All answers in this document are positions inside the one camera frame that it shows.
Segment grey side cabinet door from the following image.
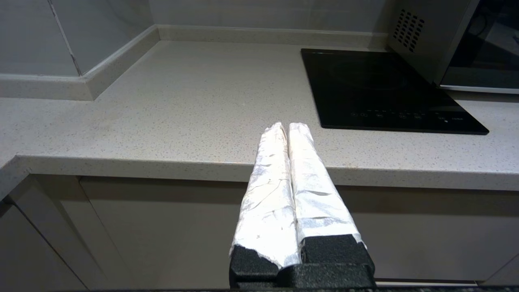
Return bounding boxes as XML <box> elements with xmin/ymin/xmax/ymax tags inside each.
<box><xmin>0</xmin><ymin>200</ymin><xmax>88</xmax><ymax>292</ymax></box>

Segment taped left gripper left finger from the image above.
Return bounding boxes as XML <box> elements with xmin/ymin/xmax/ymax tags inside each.
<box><xmin>229</xmin><ymin>122</ymin><xmax>301</xmax><ymax>289</ymax></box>

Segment black induction cooktop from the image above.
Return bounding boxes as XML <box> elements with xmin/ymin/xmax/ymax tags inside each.
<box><xmin>301</xmin><ymin>49</ymin><xmax>489</xmax><ymax>135</ymax></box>

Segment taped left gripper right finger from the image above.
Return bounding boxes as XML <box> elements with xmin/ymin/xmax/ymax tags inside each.
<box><xmin>288</xmin><ymin>122</ymin><xmax>375</xmax><ymax>289</ymax></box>

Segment silver microwave oven body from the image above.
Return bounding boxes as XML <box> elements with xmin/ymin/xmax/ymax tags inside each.
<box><xmin>387</xmin><ymin>0</ymin><xmax>481</xmax><ymax>84</ymax></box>

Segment beige cabinet corner panel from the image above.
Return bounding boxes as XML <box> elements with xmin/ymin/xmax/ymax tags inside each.
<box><xmin>8</xmin><ymin>174</ymin><xmax>136</xmax><ymax>292</ymax></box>

